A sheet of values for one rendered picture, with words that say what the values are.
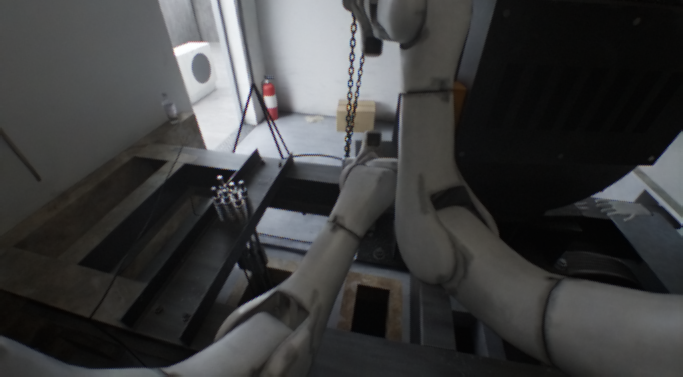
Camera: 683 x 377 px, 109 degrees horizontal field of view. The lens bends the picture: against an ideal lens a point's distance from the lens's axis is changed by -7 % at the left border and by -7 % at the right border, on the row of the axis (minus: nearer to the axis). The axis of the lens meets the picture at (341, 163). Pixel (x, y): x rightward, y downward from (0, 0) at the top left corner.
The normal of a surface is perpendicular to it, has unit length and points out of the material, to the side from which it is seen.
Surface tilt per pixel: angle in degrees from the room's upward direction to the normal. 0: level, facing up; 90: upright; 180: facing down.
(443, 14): 68
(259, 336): 26
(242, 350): 31
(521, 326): 77
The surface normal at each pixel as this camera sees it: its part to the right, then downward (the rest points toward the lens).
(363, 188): -0.47, -0.47
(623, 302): -0.43, -0.90
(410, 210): -0.91, -0.08
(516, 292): -0.64, -0.65
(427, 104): -0.26, 0.19
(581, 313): -0.75, -0.63
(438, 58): 0.15, 0.28
